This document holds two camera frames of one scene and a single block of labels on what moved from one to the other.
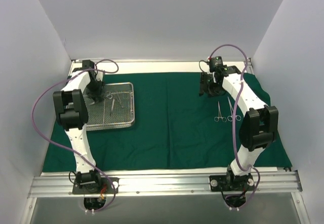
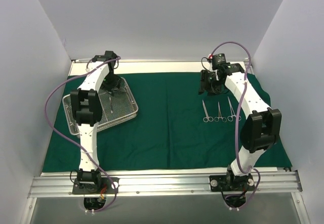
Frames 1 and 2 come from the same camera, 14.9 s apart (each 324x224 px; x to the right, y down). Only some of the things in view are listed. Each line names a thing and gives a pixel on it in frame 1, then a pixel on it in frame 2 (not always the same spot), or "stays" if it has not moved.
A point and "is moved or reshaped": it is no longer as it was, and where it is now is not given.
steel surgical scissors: [109, 96] → [206, 119]
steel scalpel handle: [113, 104] is moved or reshaped
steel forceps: [216, 119] stays
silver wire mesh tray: [116, 109] is moved or reshaped
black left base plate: [95, 188] stays
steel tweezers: [120, 101] → [120, 89]
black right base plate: [231, 183] stays
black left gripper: [94, 92] → [112, 84]
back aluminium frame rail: [81, 61] stays
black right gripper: [205, 85] stays
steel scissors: [230, 118] stays
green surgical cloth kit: [174, 127] stays
